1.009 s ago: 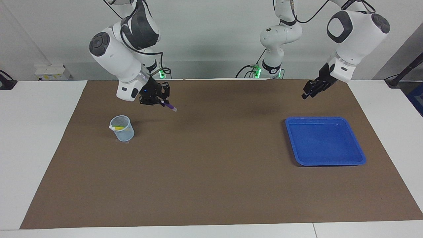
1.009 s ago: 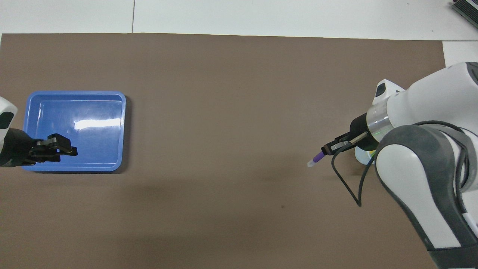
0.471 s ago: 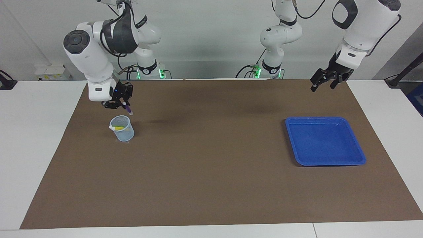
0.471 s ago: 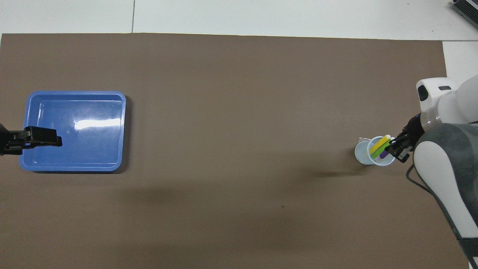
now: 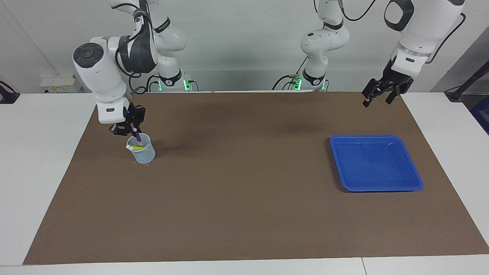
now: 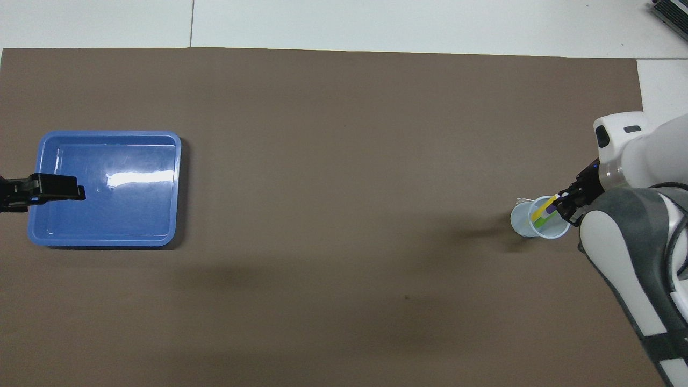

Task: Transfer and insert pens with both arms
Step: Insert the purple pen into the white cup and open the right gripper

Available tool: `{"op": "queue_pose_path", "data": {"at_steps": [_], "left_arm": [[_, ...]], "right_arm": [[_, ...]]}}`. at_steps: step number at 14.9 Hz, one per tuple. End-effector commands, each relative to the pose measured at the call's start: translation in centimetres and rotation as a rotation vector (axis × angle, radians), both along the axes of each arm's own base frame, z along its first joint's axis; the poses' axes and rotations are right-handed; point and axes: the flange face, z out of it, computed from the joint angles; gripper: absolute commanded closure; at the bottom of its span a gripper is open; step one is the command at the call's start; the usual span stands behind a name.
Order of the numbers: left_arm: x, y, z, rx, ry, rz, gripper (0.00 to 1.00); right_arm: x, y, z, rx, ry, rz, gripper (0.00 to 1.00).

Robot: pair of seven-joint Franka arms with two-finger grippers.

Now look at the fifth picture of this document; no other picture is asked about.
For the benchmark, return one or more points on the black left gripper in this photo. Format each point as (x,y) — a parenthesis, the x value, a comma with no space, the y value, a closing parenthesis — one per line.
(397,80)

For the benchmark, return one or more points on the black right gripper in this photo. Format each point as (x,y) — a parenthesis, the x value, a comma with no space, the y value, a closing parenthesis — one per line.
(133,114)

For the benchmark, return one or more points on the purple marker pen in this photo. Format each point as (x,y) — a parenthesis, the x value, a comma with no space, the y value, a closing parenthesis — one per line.
(136,135)

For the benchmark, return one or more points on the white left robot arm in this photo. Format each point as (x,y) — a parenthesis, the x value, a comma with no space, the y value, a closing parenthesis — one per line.
(420,23)

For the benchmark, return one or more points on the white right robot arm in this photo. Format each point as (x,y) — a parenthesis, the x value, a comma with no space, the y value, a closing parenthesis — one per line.
(103,72)

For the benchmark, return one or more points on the translucent plastic cup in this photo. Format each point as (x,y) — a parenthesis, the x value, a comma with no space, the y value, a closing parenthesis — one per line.
(143,156)

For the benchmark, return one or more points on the blue plastic tray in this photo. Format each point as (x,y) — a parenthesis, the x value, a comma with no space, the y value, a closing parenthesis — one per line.
(374,164)

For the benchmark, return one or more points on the white power strip box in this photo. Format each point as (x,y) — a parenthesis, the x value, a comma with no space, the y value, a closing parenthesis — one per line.
(61,83)

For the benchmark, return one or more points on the black stand pole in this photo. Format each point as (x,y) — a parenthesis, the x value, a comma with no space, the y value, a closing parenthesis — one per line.
(470,80)

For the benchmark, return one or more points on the blue crate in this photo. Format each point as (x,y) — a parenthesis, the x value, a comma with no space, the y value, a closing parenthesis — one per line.
(482,114)

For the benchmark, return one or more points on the black table clamp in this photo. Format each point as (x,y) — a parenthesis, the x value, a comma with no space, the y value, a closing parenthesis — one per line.
(7,97)

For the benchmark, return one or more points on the brown table mat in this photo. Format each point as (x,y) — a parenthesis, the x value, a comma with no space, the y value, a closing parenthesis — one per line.
(244,191)

